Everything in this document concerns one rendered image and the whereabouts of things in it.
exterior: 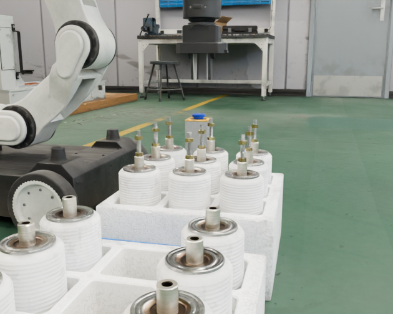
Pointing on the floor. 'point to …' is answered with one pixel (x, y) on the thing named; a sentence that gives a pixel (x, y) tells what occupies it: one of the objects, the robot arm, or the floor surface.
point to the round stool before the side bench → (161, 79)
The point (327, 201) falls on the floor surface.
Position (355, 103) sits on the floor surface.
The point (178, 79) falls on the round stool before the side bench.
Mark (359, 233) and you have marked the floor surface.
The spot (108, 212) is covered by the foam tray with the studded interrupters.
